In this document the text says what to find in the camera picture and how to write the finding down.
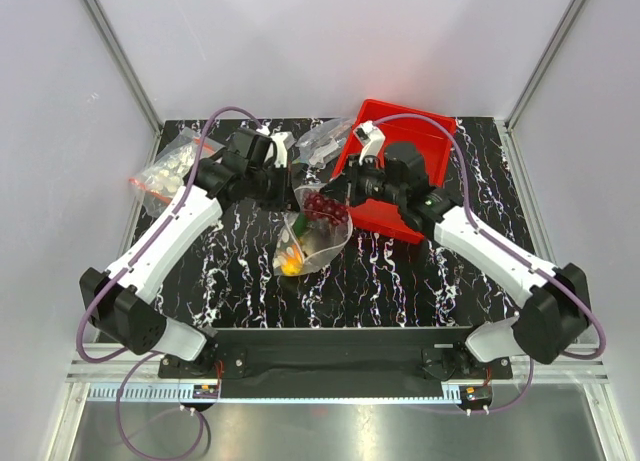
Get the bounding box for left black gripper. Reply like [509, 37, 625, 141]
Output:
[247, 161, 300, 213]

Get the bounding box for purple toy grapes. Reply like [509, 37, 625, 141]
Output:
[303, 192, 349, 226]

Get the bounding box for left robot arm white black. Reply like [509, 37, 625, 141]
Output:
[80, 128, 293, 377]

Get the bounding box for small clear bag with items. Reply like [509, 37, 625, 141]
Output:
[295, 118, 355, 169]

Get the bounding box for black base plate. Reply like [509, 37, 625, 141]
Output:
[158, 327, 513, 403]

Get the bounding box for yellow toy mango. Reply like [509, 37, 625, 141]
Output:
[280, 256, 304, 276]

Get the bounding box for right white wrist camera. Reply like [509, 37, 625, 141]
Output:
[353, 121, 386, 165]

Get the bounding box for grey toy fish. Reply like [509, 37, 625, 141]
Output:
[299, 229, 336, 258]

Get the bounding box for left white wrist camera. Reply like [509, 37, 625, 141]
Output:
[258, 127, 293, 168]

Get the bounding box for slotted cable duct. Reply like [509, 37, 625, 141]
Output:
[88, 384, 461, 403]

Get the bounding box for red zipper clear bag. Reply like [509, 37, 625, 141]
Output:
[129, 127, 200, 218]

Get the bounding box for green toy cucumber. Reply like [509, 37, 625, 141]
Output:
[291, 213, 309, 238]

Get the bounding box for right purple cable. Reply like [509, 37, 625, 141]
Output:
[374, 113, 609, 413]

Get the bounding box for polka dot zip bag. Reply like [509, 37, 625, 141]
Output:
[272, 184, 353, 277]

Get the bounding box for red plastic tray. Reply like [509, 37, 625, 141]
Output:
[322, 99, 458, 244]

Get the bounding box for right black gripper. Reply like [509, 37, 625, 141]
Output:
[320, 154, 405, 209]

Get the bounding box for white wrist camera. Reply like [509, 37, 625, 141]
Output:
[258, 127, 293, 168]
[353, 121, 386, 165]

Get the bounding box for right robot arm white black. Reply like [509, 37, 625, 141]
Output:
[321, 142, 591, 378]

